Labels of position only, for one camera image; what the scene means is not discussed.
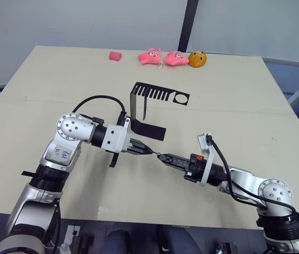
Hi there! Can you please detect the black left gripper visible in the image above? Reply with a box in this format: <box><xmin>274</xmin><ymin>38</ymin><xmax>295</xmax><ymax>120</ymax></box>
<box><xmin>104</xmin><ymin>136</ymin><xmax>156</xmax><ymax>156</ymax></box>

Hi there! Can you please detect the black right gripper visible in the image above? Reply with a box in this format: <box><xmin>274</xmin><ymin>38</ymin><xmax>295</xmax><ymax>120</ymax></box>
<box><xmin>157</xmin><ymin>152</ymin><xmax>206</xmax><ymax>184</ymax></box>

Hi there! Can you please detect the black metal watch stand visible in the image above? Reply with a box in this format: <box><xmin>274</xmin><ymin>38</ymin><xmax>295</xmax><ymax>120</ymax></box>
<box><xmin>129</xmin><ymin>82</ymin><xmax>191</xmax><ymax>141</ymax></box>

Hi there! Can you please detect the pink star plush toy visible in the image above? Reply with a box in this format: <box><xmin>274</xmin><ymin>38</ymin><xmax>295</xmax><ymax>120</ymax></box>
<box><xmin>164</xmin><ymin>50</ymin><xmax>189</xmax><ymax>67</ymax></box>
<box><xmin>137</xmin><ymin>47</ymin><xmax>164</xmax><ymax>66</ymax></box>

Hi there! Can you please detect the dark rounded shape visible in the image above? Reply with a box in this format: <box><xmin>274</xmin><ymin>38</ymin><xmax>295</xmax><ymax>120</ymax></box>
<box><xmin>101</xmin><ymin>228</ymin><xmax>150</xmax><ymax>254</ymax></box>

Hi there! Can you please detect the pink foam block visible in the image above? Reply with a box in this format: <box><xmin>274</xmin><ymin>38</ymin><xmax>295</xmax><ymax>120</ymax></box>
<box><xmin>108</xmin><ymin>51</ymin><xmax>123</xmax><ymax>62</ymax></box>

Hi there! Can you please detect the orange round plush toy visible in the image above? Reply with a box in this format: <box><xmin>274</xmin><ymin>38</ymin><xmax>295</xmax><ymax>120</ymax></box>
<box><xmin>187</xmin><ymin>51</ymin><xmax>208</xmax><ymax>68</ymax></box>

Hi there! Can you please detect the dark vertical pole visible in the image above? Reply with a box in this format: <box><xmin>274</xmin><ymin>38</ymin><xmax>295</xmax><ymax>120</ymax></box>
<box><xmin>178</xmin><ymin>0</ymin><xmax>200</xmax><ymax>53</ymax></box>

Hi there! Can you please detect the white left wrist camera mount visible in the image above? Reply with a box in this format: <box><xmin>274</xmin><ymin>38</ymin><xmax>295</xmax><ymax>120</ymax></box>
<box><xmin>101</xmin><ymin>123</ymin><xmax>132</xmax><ymax>155</ymax></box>

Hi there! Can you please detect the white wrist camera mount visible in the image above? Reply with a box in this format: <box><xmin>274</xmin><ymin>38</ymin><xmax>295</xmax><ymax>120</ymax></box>
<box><xmin>101</xmin><ymin>123</ymin><xmax>132</xmax><ymax>155</ymax></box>
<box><xmin>197</xmin><ymin>131</ymin><xmax>216</xmax><ymax>187</ymax></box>

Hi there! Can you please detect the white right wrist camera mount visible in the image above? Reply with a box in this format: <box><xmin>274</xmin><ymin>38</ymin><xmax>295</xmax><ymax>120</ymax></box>
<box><xmin>197</xmin><ymin>131</ymin><xmax>216</xmax><ymax>187</ymax></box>

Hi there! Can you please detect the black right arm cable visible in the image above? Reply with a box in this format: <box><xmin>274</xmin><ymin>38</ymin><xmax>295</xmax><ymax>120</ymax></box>
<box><xmin>206</xmin><ymin>134</ymin><xmax>298</xmax><ymax>215</ymax></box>

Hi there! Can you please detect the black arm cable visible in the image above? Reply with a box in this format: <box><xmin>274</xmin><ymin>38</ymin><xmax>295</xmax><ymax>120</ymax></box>
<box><xmin>206</xmin><ymin>134</ymin><xmax>298</xmax><ymax>215</ymax></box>
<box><xmin>71</xmin><ymin>95</ymin><xmax>128</xmax><ymax>125</ymax></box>

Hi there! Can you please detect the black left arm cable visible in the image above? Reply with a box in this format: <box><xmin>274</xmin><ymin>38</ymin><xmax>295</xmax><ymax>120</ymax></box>
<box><xmin>71</xmin><ymin>95</ymin><xmax>128</xmax><ymax>125</ymax></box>

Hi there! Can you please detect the white slotted bracket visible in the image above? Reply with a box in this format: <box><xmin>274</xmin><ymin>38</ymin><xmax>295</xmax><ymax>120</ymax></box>
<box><xmin>59</xmin><ymin>224</ymin><xmax>82</xmax><ymax>254</ymax></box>

